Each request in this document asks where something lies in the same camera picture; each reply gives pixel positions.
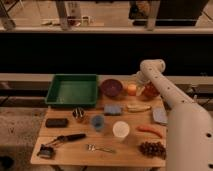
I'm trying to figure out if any blue plastic cup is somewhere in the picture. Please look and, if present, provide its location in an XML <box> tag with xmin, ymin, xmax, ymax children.
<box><xmin>91</xmin><ymin>115</ymin><xmax>104</xmax><ymax>131</ymax></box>

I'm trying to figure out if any metal spoon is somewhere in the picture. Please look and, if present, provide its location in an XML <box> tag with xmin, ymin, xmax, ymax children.
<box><xmin>87</xmin><ymin>144</ymin><xmax>116</xmax><ymax>154</ymax></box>

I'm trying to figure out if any yellow red apple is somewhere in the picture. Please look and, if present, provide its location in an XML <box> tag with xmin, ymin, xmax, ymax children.
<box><xmin>126</xmin><ymin>84</ymin><xmax>137</xmax><ymax>96</ymax></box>

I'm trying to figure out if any blue sponge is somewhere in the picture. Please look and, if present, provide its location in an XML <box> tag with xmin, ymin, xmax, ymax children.
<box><xmin>104</xmin><ymin>105</ymin><xmax>122</xmax><ymax>116</ymax></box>

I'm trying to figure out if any red bowl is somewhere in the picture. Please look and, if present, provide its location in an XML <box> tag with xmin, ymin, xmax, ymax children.
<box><xmin>142</xmin><ymin>82</ymin><xmax>159</xmax><ymax>99</ymax></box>

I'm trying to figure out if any red chili pepper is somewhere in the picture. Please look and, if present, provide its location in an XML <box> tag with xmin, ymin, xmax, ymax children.
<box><xmin>136</xmin><ymin>126</ymin><xmax>163</xmax><ymax>138</ymax></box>

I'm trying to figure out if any purple bowl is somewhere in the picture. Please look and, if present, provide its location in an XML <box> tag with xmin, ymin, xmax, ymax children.
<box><xmin>100</xmin><ymin>79</ymin><xmax>123</xmax><ymax>97</ymax></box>

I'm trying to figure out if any white plastic cup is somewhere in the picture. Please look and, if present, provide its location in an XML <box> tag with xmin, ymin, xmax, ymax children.
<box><xmin>112</xmin><ymin>121</ymin><xmax>130</xmax><ymax>140</ymax></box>

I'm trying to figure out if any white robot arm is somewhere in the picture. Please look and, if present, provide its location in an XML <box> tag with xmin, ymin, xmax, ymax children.
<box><xmin>136</xmin><ymin>59</ymin><xmax>213</xmax><ymax>171</ymax></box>

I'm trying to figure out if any grey blue cloth pad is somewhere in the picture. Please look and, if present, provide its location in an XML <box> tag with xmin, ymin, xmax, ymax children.
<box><xmin>152</xmin><ymin>107</ymin><xmax>168</xmax><ymax>125</ymax></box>

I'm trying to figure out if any black rectangular case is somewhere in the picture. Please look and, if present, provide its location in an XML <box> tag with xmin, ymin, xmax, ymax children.
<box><xmin>45</xmin><ymin>118</ymin><xmax>68</xmax><ymax>128</ymax></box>

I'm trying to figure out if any wooden table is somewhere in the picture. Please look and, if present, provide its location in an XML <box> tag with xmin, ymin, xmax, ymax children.
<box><xmin>30</xmin><ymin>79</ymin><xmax>168</xmax><ymax>168</ymax></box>

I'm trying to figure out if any green plastic tray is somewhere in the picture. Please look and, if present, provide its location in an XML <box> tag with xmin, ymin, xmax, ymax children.
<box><xmin>45</xmin><ymin>74</ymin><xmax>98</xmax><ymax>108</ymax></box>

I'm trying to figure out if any purple grape bunch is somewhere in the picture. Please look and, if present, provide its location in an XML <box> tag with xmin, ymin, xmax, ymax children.
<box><xmin>139</xmin><ymin>141</ymin><xmax>166</xmax><ymax>159</ymax></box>

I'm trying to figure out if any small black brush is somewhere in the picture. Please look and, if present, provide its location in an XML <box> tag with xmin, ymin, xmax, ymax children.
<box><xmin>37</xmin><ymin>146</ymin><xmax>55</xmax><ymax>159</ymax></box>

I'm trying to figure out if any yellow banana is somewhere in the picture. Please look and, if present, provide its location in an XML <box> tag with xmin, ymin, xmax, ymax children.
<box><xmin>127</xmin><ymin>105</ymin><xmax>151</xmax><ymax>113</ymax></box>

